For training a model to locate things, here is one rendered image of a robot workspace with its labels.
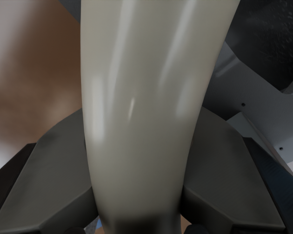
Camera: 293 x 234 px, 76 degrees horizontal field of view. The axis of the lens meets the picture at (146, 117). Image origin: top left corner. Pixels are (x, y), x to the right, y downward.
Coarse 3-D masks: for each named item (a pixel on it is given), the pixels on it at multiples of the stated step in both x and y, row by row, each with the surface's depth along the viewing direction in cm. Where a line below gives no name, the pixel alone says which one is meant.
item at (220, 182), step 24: (216, 120) 9; (192, 144) 8; (216, 144) 8; (240, 144) 8; (192, 168) 7; (216, 168) 7; (240, 168) 6; (192, 192) 6; (216, 192) 6; (240, 192) 6; (264, 192) 6; (192, 216) 6; (216, 216) 5; (240, 216) 5; (264, 216) 5
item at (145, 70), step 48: (96, 0) 3; (144, 0) 3; (192, 0) 3; (96, 48) 3; (144, 48) 3; (192, 48) 3; (96, 96) 4; (144, 96) 3; (192, 96) 4; (96, 144) 4; (144, 144) 4; (96, 192) 5; (144, 192) 5
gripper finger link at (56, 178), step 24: (72, 120) 9; (48, 144) 8; (72, 144) 8; (24, 168) 7; (48, 168) 7; (72, 168) 7; (24, 192) 6; (48, 192) 6; (72, 192) 6; (0, 216) 5; (24, 216) 5; (48, 216) 5; (72, 216) 6; (96, 216) 7
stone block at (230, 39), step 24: (240, 0) 32; (264, 0) 25; (288, 0) 20; (240, 24) 40; (264, 24) 30; (288, 24) 23; (240, 48) 54; (264, 48) 36; (288, 48) 27; (264, 72) 47; (288, 72) 33
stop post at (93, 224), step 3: (96, 219) 131; (93, 222) 128; (96, 222) 130; (90, 225) 125; (93, 225) 127; (96, 225) 128; (84, 228) 122; (87, 228) 122; (90, 228) 124; (93, 228) 126; (87, 231) 121; (90, 231) 123; (93, 231) 124
